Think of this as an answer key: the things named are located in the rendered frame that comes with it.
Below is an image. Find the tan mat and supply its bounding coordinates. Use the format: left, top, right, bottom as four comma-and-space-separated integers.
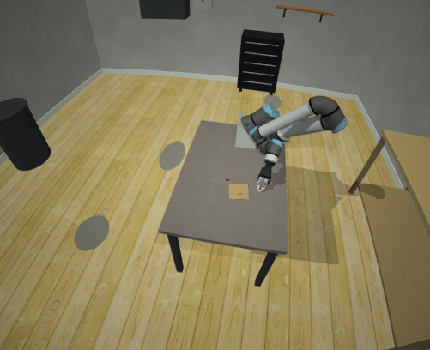
228, 184, 250, 200

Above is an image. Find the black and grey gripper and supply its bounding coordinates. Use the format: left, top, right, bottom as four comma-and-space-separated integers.
257, 160, 275, 192

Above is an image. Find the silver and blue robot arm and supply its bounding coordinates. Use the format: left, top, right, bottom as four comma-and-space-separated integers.
241, 96, 348, 164

